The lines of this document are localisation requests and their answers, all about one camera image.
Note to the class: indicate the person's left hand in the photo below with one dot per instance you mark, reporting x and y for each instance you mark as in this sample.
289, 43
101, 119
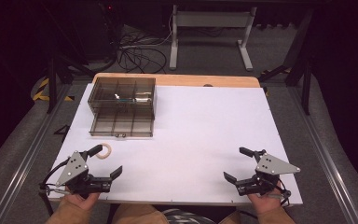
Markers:
80, 201

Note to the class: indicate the aluminium floor rail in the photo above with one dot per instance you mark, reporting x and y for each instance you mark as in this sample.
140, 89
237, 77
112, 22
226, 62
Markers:
323, 155
24, 161

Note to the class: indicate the dark computer tower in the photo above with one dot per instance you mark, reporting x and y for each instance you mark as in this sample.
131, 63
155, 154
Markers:
101, 28

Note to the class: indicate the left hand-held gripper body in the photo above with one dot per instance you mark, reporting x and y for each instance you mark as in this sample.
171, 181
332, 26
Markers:
73, 169

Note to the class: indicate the smoky clear divided drawer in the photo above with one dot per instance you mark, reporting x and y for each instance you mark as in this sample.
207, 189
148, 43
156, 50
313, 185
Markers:
122, 123

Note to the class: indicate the teal pen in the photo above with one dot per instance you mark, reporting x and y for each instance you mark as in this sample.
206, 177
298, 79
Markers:
126, 100

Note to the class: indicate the yellow black hazard tape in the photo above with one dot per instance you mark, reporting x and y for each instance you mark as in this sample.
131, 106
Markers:
42, 90

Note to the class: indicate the smoky clear drawer box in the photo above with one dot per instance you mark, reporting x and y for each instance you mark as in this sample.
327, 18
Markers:
121, 90

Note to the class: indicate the black metal stand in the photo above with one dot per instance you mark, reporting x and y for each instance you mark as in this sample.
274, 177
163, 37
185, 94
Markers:
52, 81
306, 84

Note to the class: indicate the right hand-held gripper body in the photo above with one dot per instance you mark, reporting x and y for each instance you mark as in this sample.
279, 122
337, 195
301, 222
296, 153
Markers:
272, 166

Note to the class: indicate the person's right hand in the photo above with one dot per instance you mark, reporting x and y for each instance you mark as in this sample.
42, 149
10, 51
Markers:
265, 202

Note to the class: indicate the silvery wrapped item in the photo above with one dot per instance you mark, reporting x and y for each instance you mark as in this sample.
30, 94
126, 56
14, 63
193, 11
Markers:
143, 99

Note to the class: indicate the striped grey cloth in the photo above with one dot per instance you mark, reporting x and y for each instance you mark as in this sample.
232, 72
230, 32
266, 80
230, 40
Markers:
186, 217

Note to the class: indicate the small white item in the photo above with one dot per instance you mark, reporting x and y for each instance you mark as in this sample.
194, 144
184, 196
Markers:
117, 96

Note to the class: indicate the white metal desk frame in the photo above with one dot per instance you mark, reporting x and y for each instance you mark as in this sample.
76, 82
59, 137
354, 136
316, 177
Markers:
211, 19

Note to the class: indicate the person's tan trouser leg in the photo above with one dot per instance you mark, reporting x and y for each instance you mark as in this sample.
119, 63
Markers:
138, 214

